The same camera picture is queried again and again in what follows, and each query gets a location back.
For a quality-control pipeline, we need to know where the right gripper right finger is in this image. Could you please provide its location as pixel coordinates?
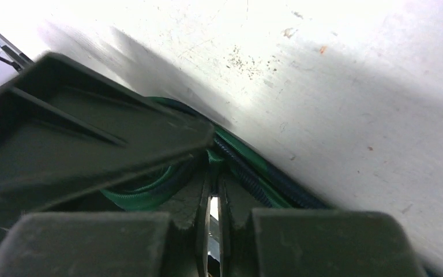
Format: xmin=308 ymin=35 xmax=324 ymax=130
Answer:
xmin=218 ymin=174 xmax=426 ymax=276

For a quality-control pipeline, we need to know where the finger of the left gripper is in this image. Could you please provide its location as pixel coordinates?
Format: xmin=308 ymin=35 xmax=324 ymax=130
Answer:
xmin=0 ymin=53 xmax=214 ymax=208

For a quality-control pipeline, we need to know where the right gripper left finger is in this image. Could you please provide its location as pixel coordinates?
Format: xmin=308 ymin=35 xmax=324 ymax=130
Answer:
xmin=0 ymin=171 xmax=209 ymax=276

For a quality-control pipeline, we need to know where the green navy striped tie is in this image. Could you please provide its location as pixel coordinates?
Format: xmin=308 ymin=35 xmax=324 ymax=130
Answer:
xmin=100 ymin=96 xmax=331 ymax=212

